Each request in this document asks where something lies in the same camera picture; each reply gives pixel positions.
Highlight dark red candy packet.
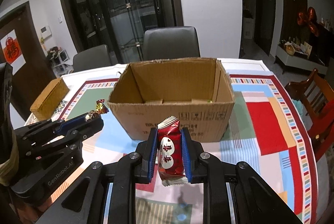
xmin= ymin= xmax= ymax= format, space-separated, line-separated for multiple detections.
xmin=157 ymin=116 xmax=187 ymax=187

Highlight red foil balloons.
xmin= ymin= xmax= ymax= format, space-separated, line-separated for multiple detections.
xmin=297 ymin=7 xmax=319 ymax=36

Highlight red gold candy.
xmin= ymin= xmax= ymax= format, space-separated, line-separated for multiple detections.
xmin=85 ymin=99 xmax=109 ymax=121

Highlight red wooden chair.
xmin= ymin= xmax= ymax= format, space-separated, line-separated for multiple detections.
xmin=285 ymin=69 xmax=333 ymax=160

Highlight woven wicker box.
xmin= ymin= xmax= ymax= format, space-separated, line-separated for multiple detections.
xmin=30 ymin=78 xmax=70 ymax=121

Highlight white low side table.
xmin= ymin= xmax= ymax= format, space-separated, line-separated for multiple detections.
xmin=275 ymin=46 xmax=328 ymax=75

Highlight brown cardboard box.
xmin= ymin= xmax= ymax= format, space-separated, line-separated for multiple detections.
xmin=108 ymin=58 xmax=235 ymax=143

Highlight grey chair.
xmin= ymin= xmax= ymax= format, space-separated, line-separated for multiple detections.
xmin=143 ymin=26 xmax=200 ymax=61
xmin=73 ymin=44 xmax=113 ymax=73

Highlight grey chair left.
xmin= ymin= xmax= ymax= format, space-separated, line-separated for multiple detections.
xmin=73 ymin=44 xmax=113 ymax=73

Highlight colourful patterned tablecloth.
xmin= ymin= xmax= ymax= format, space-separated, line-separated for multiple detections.
xmin=25 ymin=67 xmax=320 ymax=224

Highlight white shoe rack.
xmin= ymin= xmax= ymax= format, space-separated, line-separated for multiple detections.
xmin=46 ymin=47 xmax=73 ymax=78

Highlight grey chair centre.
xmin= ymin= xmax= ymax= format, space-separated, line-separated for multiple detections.
xmin=143 ymin=26 xmax=200 ymax=61

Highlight red fu door poster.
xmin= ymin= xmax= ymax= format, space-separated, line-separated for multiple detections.
xmin=1 ymin=30 xmax=26 ymax=75

